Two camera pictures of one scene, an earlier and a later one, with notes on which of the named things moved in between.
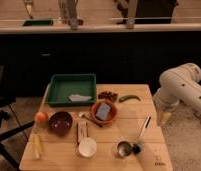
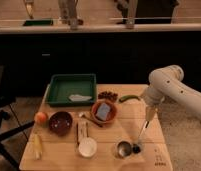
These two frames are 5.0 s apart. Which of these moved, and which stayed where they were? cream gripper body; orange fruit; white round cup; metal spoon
Moved: cream gripper body
Stayed: white round cup; metal spoon; orange fruit
